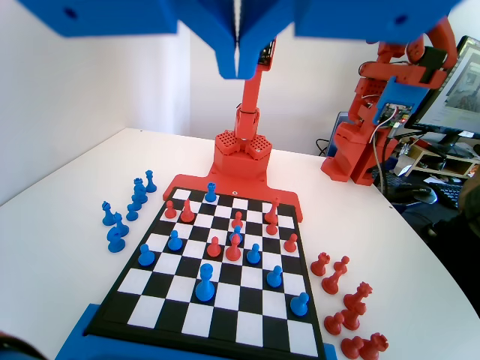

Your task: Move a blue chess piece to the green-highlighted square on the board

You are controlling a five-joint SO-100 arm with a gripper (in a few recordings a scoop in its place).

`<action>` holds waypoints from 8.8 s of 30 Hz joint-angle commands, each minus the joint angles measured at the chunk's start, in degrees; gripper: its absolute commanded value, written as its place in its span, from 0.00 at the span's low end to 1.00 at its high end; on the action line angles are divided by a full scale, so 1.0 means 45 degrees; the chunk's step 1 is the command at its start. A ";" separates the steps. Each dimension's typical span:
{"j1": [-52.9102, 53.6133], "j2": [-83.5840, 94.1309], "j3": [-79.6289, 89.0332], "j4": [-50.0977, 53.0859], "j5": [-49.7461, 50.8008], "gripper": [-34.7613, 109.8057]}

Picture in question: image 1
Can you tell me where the light wooden desk riser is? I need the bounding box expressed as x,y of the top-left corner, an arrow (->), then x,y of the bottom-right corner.
406,144 -> 480,180

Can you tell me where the white wire bundle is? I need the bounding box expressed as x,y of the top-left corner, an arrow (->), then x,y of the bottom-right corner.
369,119 -> 391,192

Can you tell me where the red chess rook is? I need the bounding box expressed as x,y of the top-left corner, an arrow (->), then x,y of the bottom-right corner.
359,331 -> 389,360
310,253 -> 333,278

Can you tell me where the black computer keyboard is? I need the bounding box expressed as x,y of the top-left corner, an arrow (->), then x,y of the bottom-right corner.
425,181 -> 468,210

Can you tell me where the red arm base plate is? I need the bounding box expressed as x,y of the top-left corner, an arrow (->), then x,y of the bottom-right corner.
162,172 -> 302,223

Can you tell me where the red chess bishop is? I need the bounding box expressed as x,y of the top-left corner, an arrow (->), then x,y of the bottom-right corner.
178,199 -> 195,224
340,305 -> 367,332
224,234 -> 242,263

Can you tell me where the black camera module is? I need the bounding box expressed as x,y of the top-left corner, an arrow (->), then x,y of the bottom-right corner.
257,35 -> 279,71

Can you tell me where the black and white chessboard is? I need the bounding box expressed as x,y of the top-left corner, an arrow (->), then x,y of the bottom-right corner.
82,186 -> 328,360

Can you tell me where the blue controller board mount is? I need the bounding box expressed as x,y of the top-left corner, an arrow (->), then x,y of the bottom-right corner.
372,76 -> 427,125

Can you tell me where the blue arm base plate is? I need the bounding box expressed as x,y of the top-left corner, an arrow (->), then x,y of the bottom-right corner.
55,302 -> 338,360

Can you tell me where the blue king piece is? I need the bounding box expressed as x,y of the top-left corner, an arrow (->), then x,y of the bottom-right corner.
194,262 -> 216,303

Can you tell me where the thin black cable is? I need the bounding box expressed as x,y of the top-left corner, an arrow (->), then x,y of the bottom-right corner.
314,137 -> 333,157

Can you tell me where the black computer monitor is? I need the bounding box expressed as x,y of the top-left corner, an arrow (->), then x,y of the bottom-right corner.
406,34 -> 480,155

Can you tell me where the red chess king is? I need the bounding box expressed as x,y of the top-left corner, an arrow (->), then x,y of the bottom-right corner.
263,196 -> 281,224

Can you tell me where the grey blue box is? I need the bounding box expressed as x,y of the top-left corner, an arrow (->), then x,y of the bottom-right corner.
325,110 -> 353,158

